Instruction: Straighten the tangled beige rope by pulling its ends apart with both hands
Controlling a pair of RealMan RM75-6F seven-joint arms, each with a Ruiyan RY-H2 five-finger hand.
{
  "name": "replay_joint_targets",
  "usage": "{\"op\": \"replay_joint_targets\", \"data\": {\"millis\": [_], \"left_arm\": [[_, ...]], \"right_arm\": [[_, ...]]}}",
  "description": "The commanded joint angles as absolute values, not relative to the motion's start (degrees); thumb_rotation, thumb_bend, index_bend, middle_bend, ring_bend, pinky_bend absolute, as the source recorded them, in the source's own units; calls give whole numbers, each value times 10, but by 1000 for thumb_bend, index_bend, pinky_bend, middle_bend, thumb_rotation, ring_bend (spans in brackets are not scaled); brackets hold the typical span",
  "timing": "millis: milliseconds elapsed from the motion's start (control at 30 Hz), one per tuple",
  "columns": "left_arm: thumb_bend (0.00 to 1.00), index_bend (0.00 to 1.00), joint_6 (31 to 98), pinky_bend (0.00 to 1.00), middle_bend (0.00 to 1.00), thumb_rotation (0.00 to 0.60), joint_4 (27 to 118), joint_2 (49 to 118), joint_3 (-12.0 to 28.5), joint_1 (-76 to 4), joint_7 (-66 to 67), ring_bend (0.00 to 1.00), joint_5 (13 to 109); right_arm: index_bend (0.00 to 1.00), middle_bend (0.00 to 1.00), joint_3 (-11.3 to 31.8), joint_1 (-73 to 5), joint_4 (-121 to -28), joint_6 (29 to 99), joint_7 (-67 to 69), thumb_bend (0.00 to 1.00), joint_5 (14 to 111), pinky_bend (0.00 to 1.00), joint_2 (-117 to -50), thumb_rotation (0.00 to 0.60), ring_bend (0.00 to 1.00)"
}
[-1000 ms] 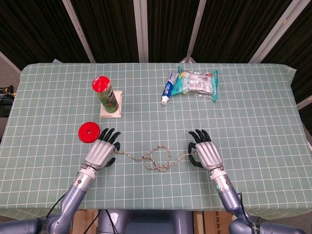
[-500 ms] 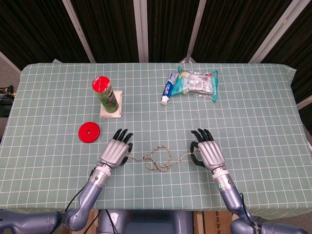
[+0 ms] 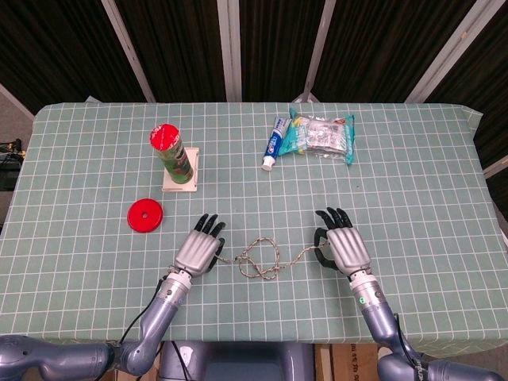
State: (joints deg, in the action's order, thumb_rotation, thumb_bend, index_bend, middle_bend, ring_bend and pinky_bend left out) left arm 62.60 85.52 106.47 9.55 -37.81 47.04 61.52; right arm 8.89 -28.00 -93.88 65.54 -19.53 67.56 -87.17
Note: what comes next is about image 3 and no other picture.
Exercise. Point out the white blue toothpaste tube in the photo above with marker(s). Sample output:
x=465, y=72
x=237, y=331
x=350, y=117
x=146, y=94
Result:
x=274, y=143

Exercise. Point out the white square plastic base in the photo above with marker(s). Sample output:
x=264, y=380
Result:
x=194, y=166

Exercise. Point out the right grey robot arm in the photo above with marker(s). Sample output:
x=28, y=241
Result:
x=381, y=317

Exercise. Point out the brown cardboard box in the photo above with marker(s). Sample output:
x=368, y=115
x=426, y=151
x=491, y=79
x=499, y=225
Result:
x=349, y=363

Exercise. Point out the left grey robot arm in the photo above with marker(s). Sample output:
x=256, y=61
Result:
x=155, y=317

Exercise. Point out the red plastic disc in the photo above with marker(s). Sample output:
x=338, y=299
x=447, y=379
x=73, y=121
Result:
x=145, y=214

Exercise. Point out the white frame post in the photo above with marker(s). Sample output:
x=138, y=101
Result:
x=230, y=47
x=448, y=51
x=317, y=51
x=127, y=43

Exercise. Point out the teal silver snack bag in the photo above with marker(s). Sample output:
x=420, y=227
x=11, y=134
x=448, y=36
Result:
x=323, y=137

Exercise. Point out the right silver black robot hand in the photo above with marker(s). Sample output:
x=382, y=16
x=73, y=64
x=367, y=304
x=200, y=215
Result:
x=347, y=248

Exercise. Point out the grey robot torso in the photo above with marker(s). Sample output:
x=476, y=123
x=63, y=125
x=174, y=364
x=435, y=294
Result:
x=238, y=361

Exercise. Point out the green Pringles can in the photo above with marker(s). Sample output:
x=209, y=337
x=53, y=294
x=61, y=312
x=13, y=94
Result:
x=174, y=152

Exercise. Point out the green checked tablecloth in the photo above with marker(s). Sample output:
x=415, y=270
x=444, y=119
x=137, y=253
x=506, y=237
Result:
x=254, y=190

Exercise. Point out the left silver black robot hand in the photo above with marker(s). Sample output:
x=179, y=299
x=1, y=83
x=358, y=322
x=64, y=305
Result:
x=198, y=250

